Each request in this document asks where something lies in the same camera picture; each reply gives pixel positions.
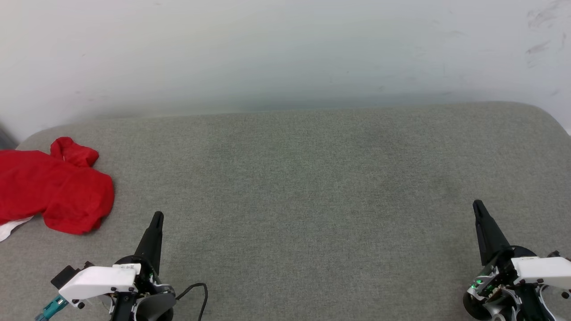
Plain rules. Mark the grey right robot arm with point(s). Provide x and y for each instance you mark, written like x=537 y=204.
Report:
x=531 y=305

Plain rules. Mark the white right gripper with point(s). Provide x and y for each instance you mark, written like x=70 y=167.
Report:
x=546 y=269

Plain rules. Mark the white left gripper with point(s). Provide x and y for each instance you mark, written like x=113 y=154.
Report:
x=98 y=278

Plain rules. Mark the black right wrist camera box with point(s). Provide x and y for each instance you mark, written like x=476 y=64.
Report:
x=554 y=254

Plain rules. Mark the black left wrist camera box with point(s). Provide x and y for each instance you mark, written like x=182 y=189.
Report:
x=67 y=275

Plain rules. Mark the red and white t-shirt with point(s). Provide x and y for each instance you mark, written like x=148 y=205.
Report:
x=53 y=191

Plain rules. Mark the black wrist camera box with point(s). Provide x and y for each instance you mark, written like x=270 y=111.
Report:
x=67 y=275
x=554 y=254

